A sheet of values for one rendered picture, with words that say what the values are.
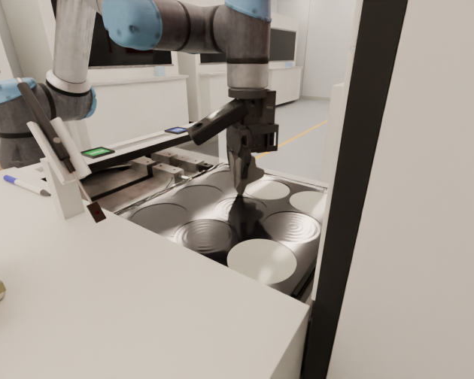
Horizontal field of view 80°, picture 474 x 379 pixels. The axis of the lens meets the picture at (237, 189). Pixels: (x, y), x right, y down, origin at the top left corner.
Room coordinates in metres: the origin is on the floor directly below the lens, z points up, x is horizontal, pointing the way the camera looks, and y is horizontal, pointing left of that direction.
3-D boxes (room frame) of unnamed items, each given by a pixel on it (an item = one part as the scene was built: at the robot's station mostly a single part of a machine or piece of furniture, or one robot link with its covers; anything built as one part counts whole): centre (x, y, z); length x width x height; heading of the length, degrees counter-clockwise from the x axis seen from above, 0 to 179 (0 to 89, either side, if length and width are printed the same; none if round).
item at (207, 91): (5.97, 0.41, 1.00); 1.80 x 1.08 x 2.00; 146
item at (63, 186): (0.34, 0.22, 1.03); 0.06 x 0.04 x 0.13; 56
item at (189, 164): (0.75, 0.13, 0.89); 0.08 x 0.03 x 0.03; 56
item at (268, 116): (0.55, -0.03, 1.05); 0.09 x 0.08 x 0.12; 113
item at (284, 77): (7.79, -0.83, 1.00); 1.80 x 1.08 x 2.00; 146
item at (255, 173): (0.54, -0.03, 0.95); 0.06 x 0.03 x 0.09; 113
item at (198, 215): (0.48, -0.01, 0.90); 0.34 x 0.34 x 0.01; 56
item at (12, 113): (0.82, 0.61, 1.05); 0.13 x 0.12 x 0.14; 146
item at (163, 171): (0.68, 0.18, 0.89); 0.08 x 0.03 x 0.03; 56
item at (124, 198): (0.62, 0.22, 0.87); 0.36 x 0.08 x 0.03; 146
